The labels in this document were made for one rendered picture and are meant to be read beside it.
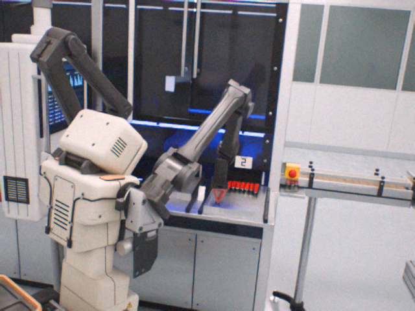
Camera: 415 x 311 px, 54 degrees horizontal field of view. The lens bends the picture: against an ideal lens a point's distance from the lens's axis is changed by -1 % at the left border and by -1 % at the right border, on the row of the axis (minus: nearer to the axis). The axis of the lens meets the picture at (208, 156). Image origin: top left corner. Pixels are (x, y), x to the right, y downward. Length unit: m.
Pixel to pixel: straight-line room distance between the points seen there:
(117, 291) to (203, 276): 1.12
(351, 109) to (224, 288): 4.81
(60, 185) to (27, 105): 0.62
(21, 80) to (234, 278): 1.49
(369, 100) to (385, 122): 0.42
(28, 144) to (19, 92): 0.21
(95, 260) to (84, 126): 0.40
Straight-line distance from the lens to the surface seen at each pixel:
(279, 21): 2.02
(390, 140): 7.00
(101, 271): 1.33
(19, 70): 1.78
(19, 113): 1.81
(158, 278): 2.49
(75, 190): 1.17
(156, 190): 1.10
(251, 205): 1.94
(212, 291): 2.46
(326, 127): 6.78
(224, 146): 1.69
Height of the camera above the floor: 1.62
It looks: 16 degrees down
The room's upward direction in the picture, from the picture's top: 4 degrees clockwise
